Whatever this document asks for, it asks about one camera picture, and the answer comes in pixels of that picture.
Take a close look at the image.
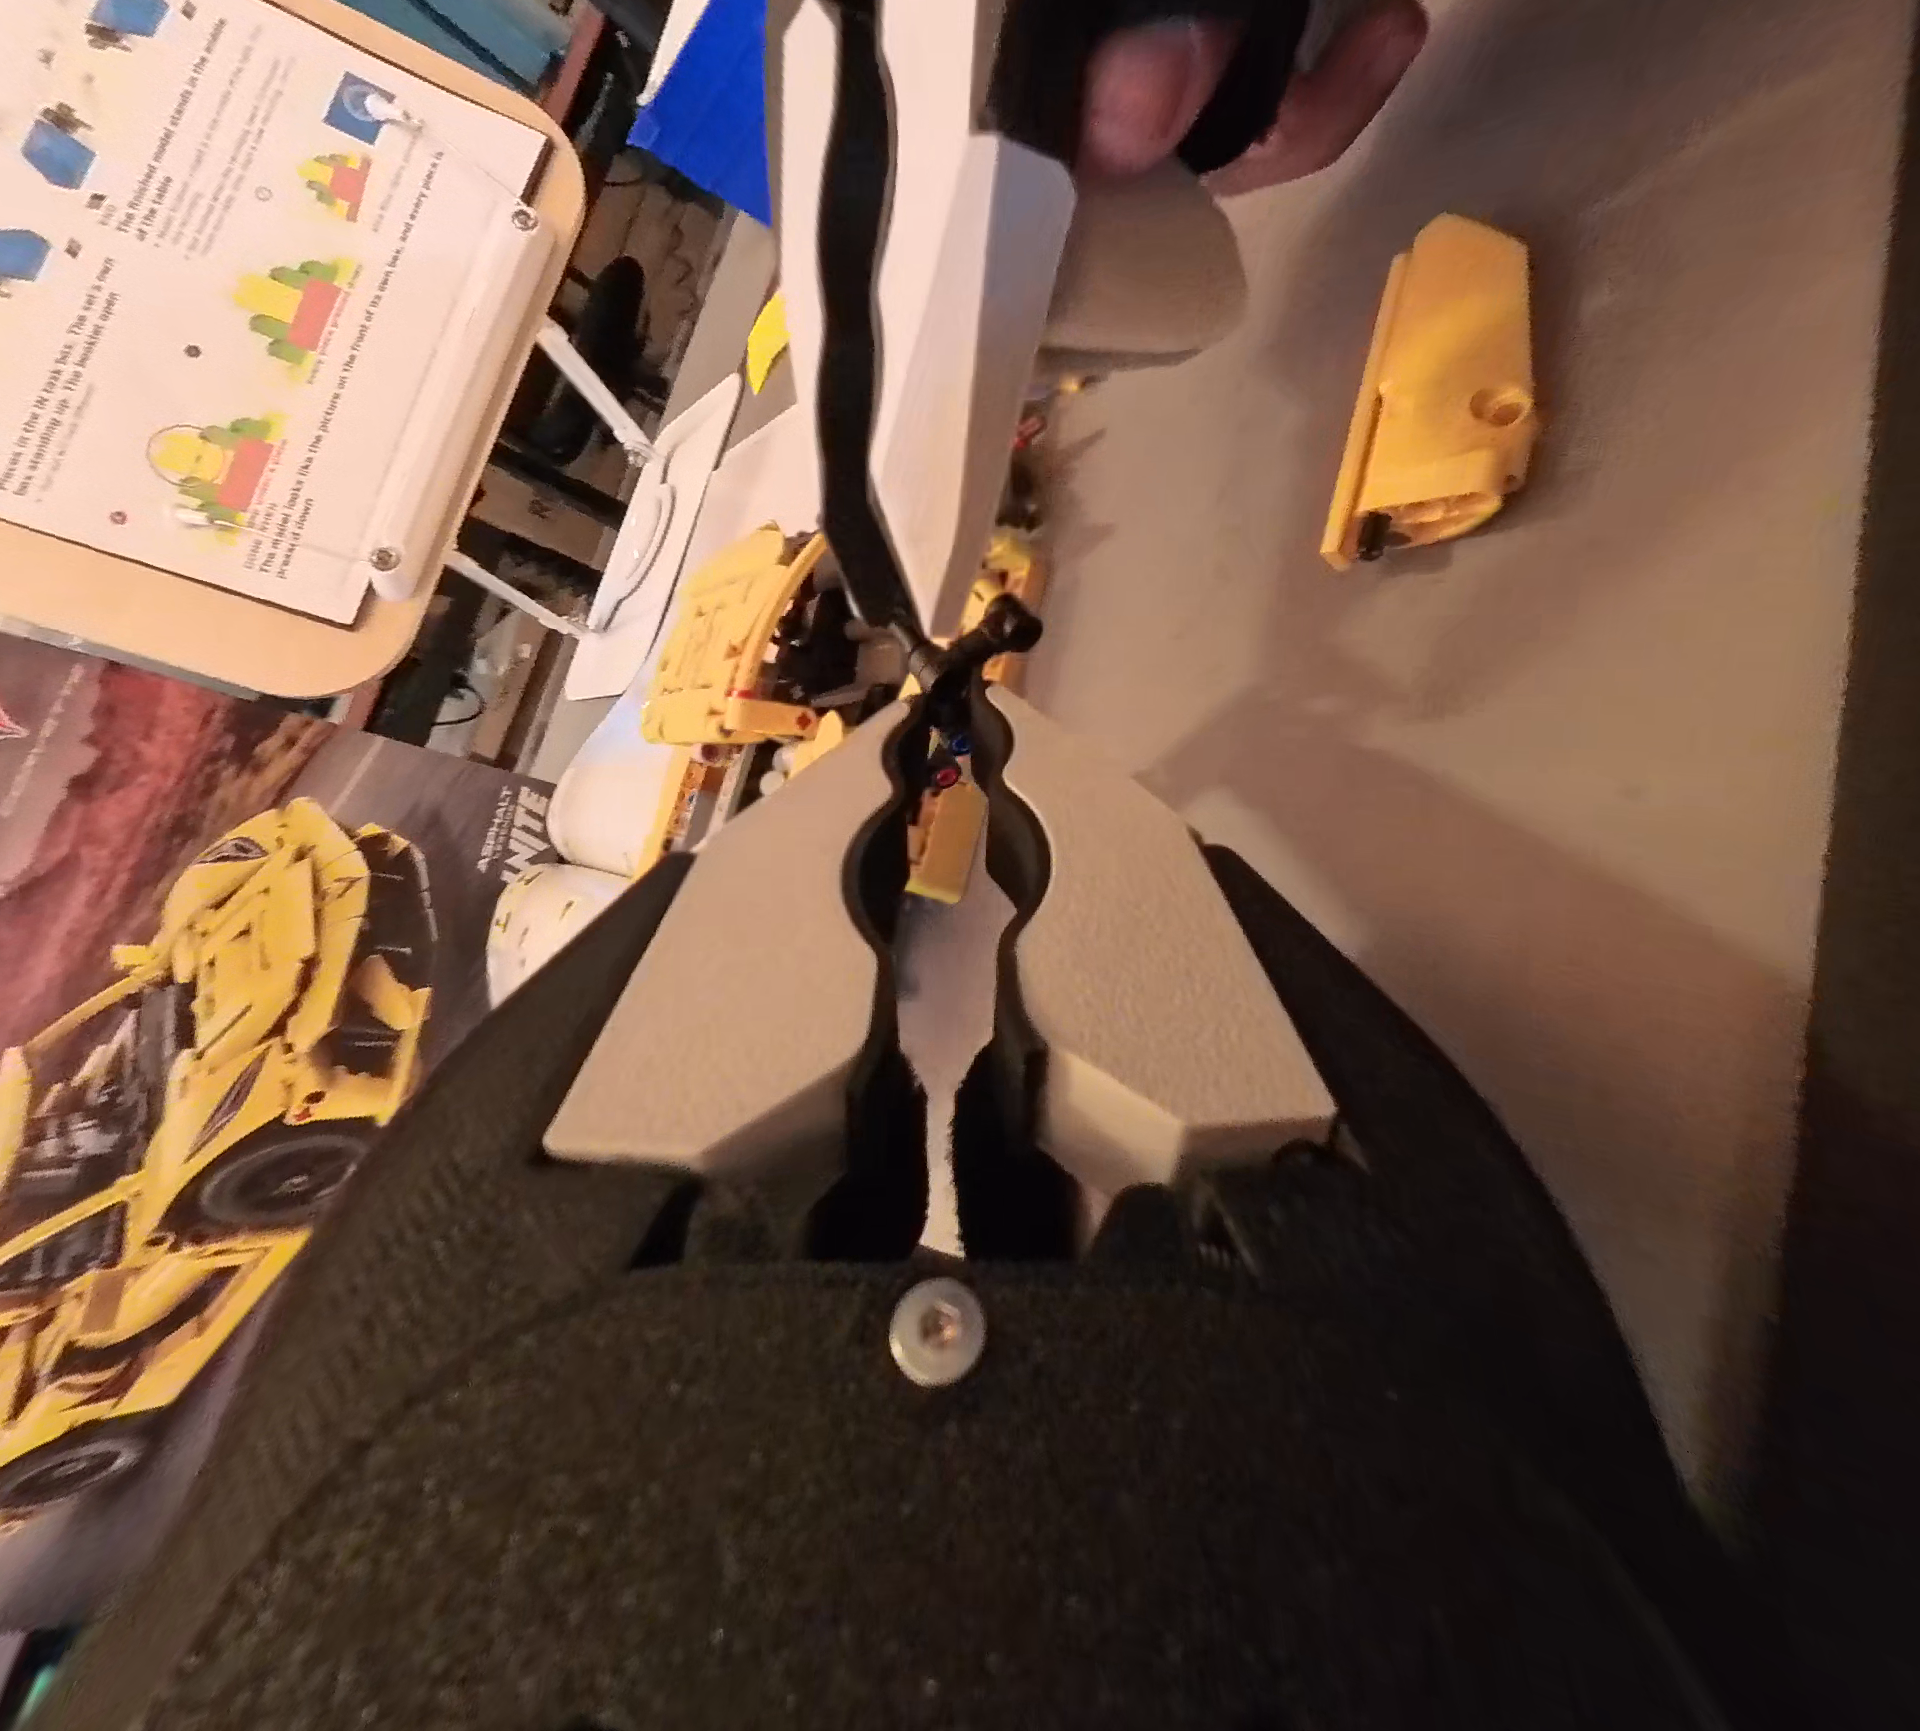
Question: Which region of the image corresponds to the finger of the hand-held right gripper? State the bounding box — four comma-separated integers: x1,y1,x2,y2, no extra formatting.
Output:
768,0,1083,659

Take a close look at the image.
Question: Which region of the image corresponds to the black perforated mat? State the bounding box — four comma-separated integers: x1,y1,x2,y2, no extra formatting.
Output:
1726,97,1920,1731

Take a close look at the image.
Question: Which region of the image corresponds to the yellow brick car model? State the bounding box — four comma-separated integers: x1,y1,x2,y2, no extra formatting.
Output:
637,381,1059,791

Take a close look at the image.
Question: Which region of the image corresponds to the wooden document stand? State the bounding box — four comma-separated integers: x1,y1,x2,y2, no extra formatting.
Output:
0,0,741,713

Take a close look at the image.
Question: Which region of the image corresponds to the yellow curved panel piece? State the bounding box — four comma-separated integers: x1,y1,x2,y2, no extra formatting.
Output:
1320,217,1545,569

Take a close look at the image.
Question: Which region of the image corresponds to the grey desk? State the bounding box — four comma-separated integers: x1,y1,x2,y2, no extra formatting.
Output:
660,0,1920,1522

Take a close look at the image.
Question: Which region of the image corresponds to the open instruction booklet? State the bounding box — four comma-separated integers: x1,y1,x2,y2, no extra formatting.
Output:
480,681,698,1001

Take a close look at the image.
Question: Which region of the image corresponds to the printed instruction sheet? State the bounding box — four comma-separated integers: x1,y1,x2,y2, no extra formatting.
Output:
0,0,549,629

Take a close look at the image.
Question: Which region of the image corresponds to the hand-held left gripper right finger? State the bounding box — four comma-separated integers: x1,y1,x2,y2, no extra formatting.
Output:
949,687,1341,1228

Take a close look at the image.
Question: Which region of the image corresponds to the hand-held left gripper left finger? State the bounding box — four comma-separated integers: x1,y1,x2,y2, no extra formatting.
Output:
540,697,926,1258

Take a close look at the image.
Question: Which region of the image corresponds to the thin yellow beam piece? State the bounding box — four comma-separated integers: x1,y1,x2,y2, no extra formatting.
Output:
894,591,1047,911

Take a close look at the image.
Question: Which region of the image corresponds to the blue plastic bin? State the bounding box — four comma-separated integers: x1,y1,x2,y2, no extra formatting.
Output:
625,0,782,233

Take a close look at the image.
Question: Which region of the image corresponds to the toy car box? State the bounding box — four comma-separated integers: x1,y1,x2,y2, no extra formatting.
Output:
0,637,560,1626

